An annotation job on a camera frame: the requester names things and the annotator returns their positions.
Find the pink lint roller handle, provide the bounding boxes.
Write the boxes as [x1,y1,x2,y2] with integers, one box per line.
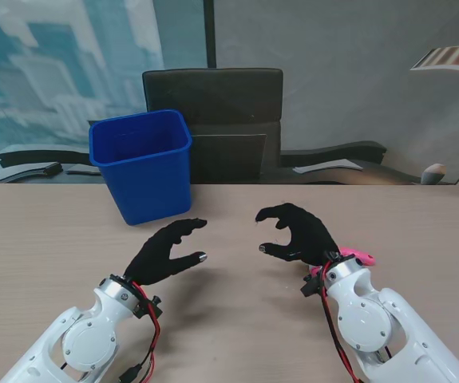
[308,246,377,276]

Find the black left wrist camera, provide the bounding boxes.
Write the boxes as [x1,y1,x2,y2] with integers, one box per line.
[135,294,164,320]

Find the blue plastic bin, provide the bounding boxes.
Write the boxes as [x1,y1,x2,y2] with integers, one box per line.
[89,109,193,227]

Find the black office chair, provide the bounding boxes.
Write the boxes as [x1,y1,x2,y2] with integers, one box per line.
[141,67,284,185]

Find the red black right arm cables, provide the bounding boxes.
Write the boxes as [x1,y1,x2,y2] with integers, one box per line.
[320,263,364,383]

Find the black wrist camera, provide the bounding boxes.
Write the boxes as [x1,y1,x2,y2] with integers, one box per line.
[135,294,164,320]
[300,270,328,298]

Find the curved wooden shelf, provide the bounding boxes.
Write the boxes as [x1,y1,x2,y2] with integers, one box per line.
[409,45,459,77]

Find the white paper sheet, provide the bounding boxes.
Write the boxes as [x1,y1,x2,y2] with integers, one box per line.
[292,158,364,175]

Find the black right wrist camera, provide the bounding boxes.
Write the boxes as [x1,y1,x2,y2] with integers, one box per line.
[300,270,328,298]

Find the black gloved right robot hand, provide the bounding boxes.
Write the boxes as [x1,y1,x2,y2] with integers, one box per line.
[255,202,341,267]

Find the grey paper sheet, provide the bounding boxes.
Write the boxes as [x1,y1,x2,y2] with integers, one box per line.
[65,164,102,176]

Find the dark curved low platform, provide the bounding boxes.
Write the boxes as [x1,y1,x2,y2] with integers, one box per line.
[279,140,425,184]
[0,143,94,183]

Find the red black left arm cables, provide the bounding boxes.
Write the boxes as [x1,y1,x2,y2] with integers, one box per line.
[115,281,162,383]

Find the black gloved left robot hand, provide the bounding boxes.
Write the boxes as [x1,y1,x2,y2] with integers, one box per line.
[123,217,209,286]

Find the red black arm cables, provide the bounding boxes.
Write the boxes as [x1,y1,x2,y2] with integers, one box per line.
[320,263,364,383]
[115,281,162,383]

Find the round beige knob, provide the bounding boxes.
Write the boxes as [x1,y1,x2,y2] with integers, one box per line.
[420,162,448,185]

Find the black window post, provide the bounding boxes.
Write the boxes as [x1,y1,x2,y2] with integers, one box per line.
[204,0,217,69]

